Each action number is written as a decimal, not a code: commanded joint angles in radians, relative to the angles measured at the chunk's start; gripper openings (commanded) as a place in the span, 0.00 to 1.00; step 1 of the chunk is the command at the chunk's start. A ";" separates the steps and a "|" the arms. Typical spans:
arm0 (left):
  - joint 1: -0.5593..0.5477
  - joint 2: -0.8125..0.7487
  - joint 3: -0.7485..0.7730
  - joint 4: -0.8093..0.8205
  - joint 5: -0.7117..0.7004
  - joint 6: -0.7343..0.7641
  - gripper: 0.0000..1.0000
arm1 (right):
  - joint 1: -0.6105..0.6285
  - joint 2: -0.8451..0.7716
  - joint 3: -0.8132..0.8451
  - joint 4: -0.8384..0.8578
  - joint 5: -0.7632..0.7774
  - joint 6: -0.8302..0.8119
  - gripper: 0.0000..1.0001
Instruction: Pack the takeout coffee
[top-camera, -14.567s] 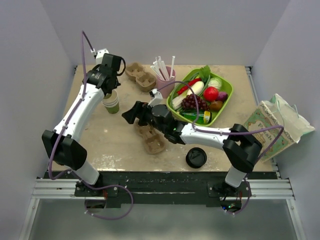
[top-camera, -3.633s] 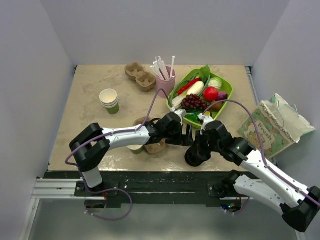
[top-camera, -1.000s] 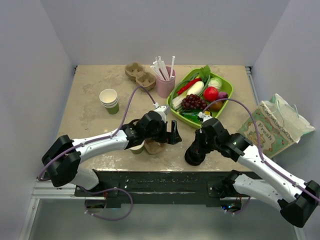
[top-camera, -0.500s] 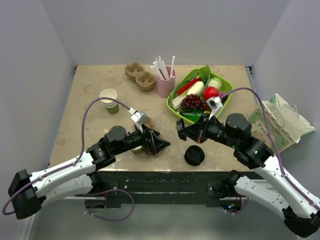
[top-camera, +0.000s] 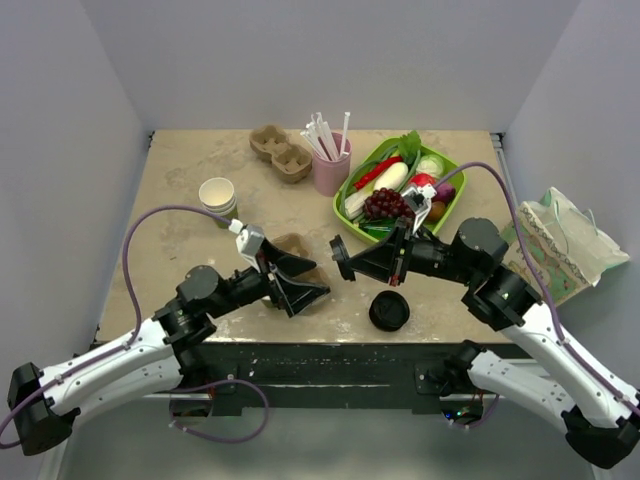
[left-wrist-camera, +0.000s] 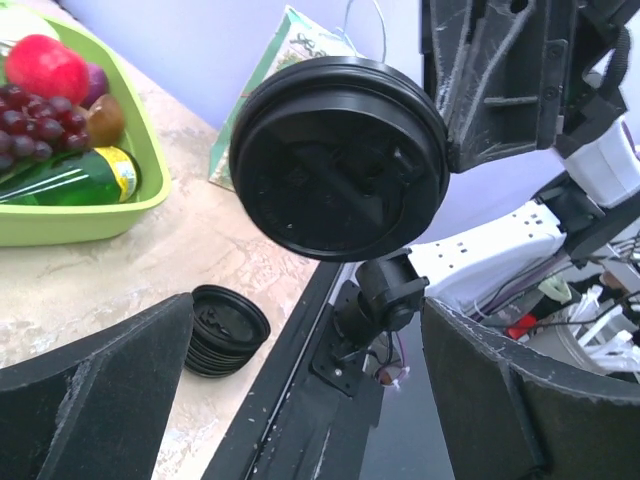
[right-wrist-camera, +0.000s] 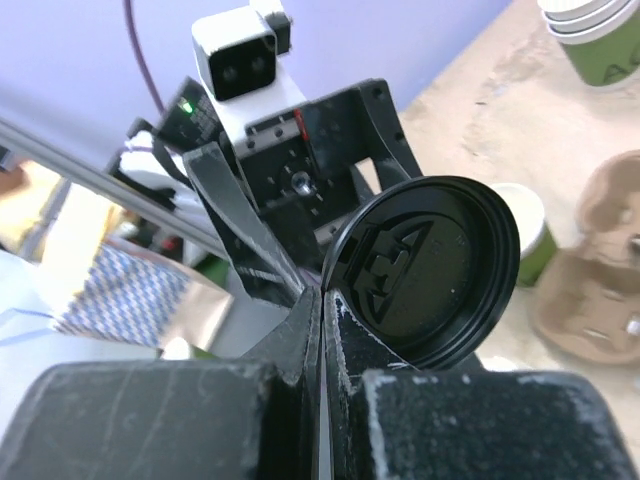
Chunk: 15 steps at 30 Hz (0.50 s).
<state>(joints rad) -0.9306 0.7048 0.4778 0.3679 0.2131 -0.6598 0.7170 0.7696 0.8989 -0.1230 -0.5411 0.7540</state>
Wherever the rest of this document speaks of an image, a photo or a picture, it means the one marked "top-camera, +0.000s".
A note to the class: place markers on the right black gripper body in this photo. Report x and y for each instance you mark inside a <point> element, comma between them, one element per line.
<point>429,257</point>

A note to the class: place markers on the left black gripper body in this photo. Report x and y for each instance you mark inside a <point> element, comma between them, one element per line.
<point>250,285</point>

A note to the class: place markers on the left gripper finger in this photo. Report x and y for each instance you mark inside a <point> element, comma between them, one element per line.
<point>294,297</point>
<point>288,264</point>

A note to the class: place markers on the green paper coffee cup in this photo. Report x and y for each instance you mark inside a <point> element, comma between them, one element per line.
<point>268,302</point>

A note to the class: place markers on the black plastic cup lid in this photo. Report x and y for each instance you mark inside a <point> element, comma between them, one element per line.
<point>342,258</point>

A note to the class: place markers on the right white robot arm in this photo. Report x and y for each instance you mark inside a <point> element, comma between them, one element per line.
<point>596,411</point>

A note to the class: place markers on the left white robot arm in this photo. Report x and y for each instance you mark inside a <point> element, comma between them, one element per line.
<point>158,354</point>

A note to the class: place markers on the printed paper takeout bag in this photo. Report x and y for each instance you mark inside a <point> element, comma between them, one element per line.
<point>569,252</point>

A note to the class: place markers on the brown pulp cup carrier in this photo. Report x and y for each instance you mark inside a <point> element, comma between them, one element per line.
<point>297,245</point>

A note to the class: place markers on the green glass bottle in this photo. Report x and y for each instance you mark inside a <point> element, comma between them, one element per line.
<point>372,232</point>

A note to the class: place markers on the green plastic tray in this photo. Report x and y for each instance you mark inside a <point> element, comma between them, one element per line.
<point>386,149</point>

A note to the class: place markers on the stack of black lids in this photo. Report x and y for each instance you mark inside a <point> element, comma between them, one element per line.
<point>389,311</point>

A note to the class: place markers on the purple grape bunch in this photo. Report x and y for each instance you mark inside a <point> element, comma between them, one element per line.
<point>386,204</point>

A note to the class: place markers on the red tomato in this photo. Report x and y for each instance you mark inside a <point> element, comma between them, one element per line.
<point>422,180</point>

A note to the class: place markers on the white radish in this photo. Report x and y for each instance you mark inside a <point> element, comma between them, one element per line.
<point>392,178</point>

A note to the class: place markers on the green cabbage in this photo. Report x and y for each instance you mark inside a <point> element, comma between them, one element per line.
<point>431,165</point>

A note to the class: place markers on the red chili pepper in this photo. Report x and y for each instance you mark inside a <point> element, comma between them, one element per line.
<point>376,171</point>

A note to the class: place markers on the stack of paper cups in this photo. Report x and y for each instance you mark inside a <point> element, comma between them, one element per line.
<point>217,195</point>

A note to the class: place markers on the pink straw holder cup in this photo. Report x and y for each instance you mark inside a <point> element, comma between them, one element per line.
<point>328,177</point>

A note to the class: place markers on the stack of pulp carriers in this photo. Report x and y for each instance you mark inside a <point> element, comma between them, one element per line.
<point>290,162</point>

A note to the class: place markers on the green leafy vegetable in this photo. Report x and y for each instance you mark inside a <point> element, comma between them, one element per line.
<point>409,147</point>

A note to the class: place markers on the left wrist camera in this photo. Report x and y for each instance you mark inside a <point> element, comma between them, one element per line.
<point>249,241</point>

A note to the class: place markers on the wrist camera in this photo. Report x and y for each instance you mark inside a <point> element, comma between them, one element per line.
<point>419,200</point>
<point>249,241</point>

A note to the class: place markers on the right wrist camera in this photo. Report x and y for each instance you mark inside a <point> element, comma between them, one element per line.
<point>419,200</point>

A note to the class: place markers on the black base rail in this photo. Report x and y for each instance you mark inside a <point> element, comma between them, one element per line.
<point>401,376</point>

